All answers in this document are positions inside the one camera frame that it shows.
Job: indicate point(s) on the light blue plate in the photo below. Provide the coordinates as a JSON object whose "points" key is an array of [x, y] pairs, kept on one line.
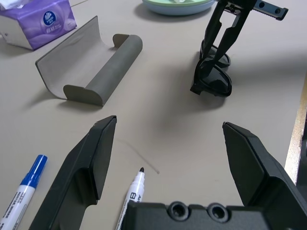
{"points": [[177, 10]]}

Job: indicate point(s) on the grey open glasses case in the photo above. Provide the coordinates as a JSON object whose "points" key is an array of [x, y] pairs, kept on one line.
{"points": [[79, 52]]}

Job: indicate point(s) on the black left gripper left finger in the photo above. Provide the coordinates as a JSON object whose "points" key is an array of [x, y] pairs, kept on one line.
{"points": [[79, 167]]}

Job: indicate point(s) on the black sunglasses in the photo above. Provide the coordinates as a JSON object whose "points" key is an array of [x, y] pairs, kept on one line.
{"points": [[216, 83]]}

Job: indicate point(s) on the blue capped whiteboard marker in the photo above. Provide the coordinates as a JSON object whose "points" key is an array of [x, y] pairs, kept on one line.
{"points": [[21, 196]]}

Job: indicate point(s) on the uncapped black tip marker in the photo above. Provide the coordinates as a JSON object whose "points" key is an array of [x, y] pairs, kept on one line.
{"points": [[133, 194]]}

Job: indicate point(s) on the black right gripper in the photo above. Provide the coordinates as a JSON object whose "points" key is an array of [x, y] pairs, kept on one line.
{"points": [[271, 10]]}

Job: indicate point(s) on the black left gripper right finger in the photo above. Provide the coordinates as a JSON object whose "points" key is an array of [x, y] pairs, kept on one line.
{"points": [[259, 172]]}

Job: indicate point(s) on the purple tissue pack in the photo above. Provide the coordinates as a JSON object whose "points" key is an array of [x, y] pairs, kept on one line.
{"points": [[48, 24]]}

